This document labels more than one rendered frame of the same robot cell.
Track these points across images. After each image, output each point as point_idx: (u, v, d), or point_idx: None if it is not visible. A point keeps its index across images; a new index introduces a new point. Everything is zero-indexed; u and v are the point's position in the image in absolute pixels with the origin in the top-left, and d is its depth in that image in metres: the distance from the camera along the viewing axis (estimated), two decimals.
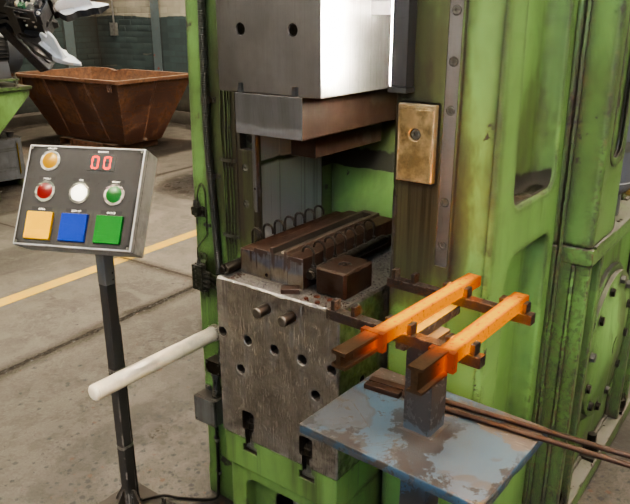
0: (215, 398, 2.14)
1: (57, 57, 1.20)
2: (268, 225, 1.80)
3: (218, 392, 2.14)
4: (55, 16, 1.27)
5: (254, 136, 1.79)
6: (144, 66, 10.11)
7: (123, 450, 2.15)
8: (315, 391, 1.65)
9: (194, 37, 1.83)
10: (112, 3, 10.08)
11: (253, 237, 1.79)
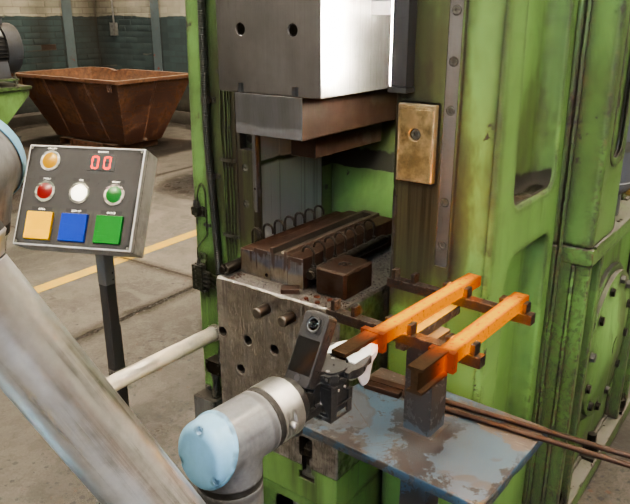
0: (215, 398, 2.14)
1: None
2: (268, 225, 1.80)
3: (218, 392, 2.14)
4: (350, 364, 1.06)
5: (254, 136, 1.79)
6: (144, 66, 10.11)
7: None
8: None
9: (194, 37, 1.83)
10: (112, 3, 10.08)
11: (253, 237, 1.79)
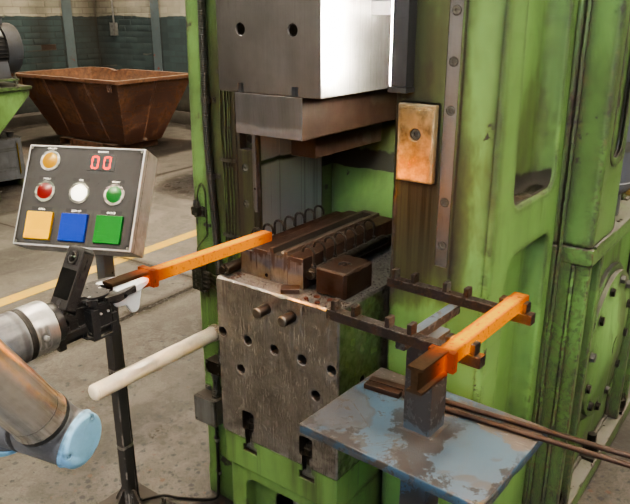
0: (215, 398, 2.14)
1: None
2: (268, 225, 1.80)
3: (218, 392, 2.14)
4: (113, 292, 1.24)
5: (254, 136, 1.79)
6: (144, 66, 10.11)
7: (123, 450, 2.15)
8: (315, 391, 1.65)
9: (194, 37, 1.83)
10: (112, 3, 10.08)
11: None
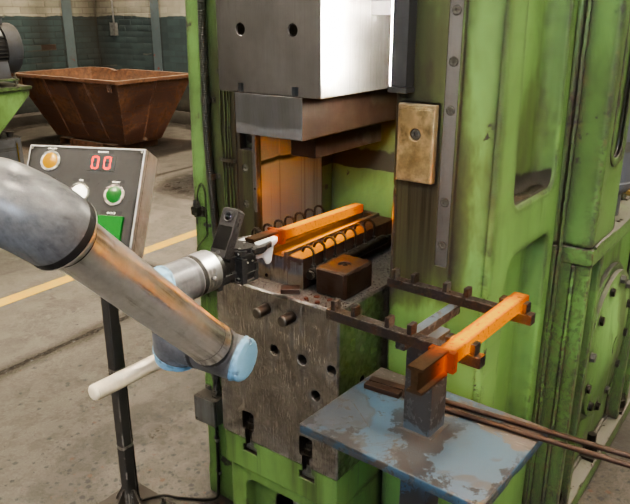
0: (215, 398, 2.14)
1: None
2: (268, 225, 1.80)
3: (218, 392, 2.14)
4: (256, 245, 1.54)
5: (254, 136, 1.79)
6: (144, 66, 10.11)
7: (123, 450, 2.15)
8: (315, 391, 1.65)
9: (194, 37, 1.83)
10: (112, 3, 10.08)
11: None
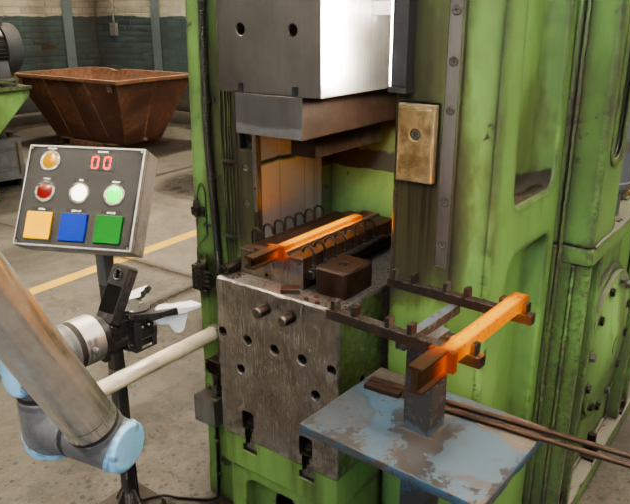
0: (215, 398, 2.14)
1: None
2: (268, 225, 1.80)
3: (218, 392, 2.14)
4: (152, 309, 1.32)
5: (254, 136, 1.79)
6: (144, 66, 10.11)
7: None
8: (315, 391, 1.65)
9: (194, 37, 1.83)
10: (112, 3, 10.08)
11: (253, 237, 1.79)
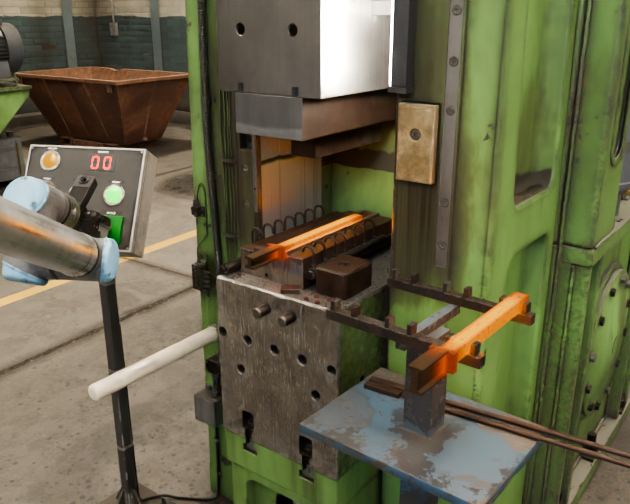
0: (215, 398, 2.14)
1: None
2: (268, 225, 1.80)
3: (218, 392, 2.14)
4: None
5: (254, 136, 1.79)
6: (144, 66, 10.11)
7: (123, 450, 2.15)
8: (315, 391, 1.65)
9: (194, 37, 1.83)
10: (112, 3, 10.08)
11: (253, 237, 1.79)
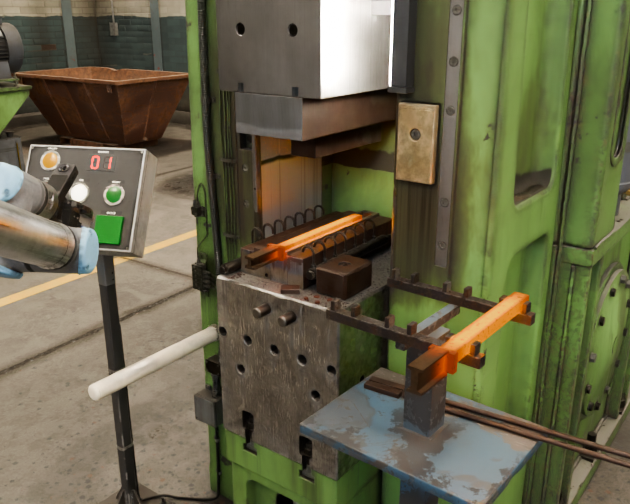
0: (215, 398, 2.14)
1: None
2: (268, 225, 1.80)
3: (218, 392, 2.14)
4: None
5: (254, 136, 1.79)
6: (144, 66, 10.11)
7: (123, 450, 2.15)
8: (315, 391, 1.65)
9: (194, 37, 1.83)
10: (112, 3, 10.08)
11: (253, 237, 1.79)
